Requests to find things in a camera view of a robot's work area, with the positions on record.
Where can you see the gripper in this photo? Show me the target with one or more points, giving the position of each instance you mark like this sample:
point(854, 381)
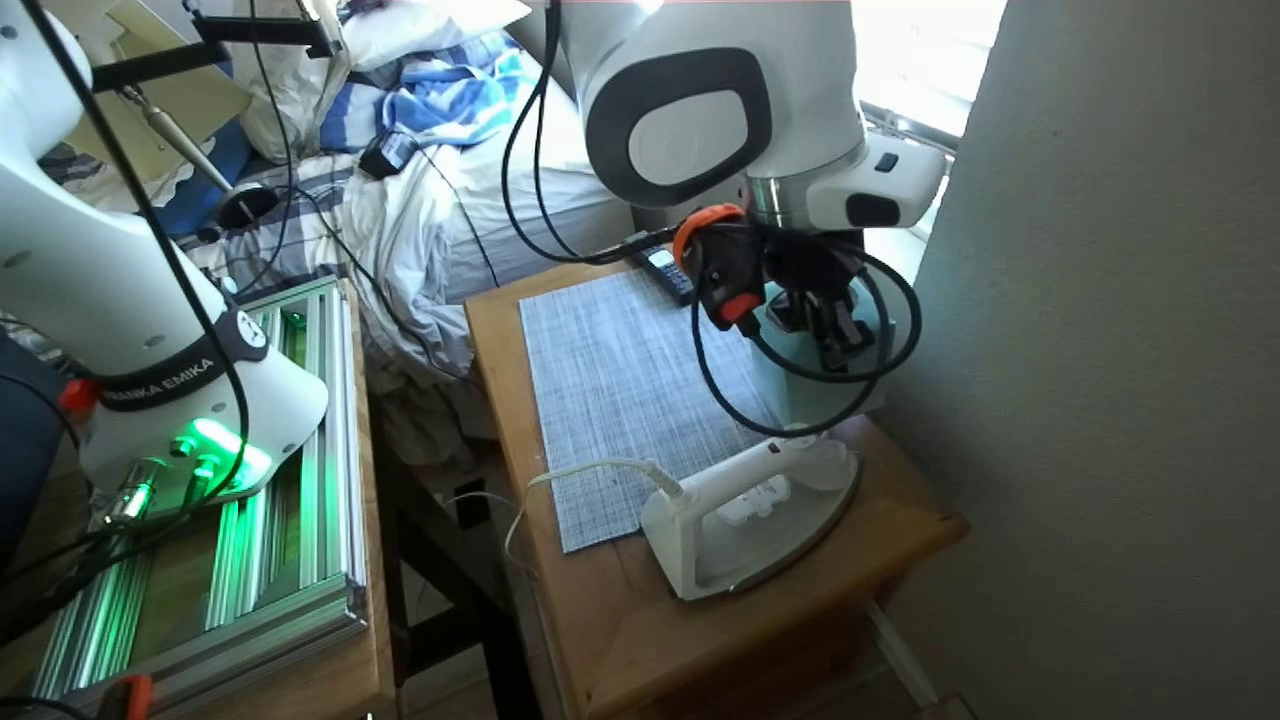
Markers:
point(812, 258)

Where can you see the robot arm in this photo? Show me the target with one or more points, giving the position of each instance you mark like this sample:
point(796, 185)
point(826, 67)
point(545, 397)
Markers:
point(100, 270)

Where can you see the pale teal box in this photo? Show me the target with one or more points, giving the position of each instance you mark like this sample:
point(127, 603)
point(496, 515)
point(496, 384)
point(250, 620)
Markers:
point(820, 400)

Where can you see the black handset with screen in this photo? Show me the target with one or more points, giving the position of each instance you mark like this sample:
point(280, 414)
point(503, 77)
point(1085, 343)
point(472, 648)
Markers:
point(665, 268)

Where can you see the white clothes iron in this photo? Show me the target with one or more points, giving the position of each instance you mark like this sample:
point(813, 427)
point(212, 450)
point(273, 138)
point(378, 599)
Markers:
point(760, 520)

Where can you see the grey woven placemat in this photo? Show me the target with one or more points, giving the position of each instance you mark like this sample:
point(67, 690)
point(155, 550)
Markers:
point(620, 400)

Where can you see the window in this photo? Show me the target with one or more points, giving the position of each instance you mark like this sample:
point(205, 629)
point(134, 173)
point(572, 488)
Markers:
point(920, 60)

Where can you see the bed with rumpled bedding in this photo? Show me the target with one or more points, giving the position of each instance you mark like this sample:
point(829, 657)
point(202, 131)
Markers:
point(430, 220)

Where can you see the black power adapter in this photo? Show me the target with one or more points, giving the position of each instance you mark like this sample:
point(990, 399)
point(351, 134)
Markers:
point(388, 153)

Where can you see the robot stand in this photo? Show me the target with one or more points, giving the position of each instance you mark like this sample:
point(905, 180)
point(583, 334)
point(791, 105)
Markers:
point(330, 670)

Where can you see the beige cardboard sheet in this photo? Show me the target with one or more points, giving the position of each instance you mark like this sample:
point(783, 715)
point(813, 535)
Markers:
point(190, 100)

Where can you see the orange clamp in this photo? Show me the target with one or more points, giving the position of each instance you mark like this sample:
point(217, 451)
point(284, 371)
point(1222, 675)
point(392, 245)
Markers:
point(132, 697)

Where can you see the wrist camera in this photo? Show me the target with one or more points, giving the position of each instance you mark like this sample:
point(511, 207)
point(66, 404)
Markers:
point(730, 270)

